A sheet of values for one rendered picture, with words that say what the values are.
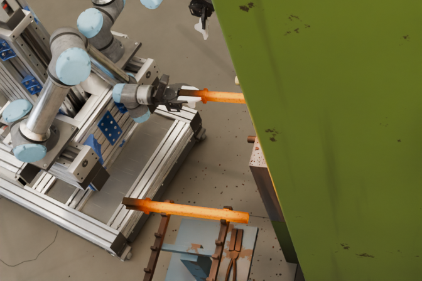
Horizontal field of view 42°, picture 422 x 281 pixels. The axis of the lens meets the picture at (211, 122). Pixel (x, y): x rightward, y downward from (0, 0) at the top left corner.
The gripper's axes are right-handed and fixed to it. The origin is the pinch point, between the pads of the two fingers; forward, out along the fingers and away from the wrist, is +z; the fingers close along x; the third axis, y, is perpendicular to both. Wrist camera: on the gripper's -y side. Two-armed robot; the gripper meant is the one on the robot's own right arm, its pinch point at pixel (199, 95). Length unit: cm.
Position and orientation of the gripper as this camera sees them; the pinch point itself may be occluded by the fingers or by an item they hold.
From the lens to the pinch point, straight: 201.5
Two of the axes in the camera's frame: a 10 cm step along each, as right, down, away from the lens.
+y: 2.4, 5.6, 7.9
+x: -2.5, 8.2, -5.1
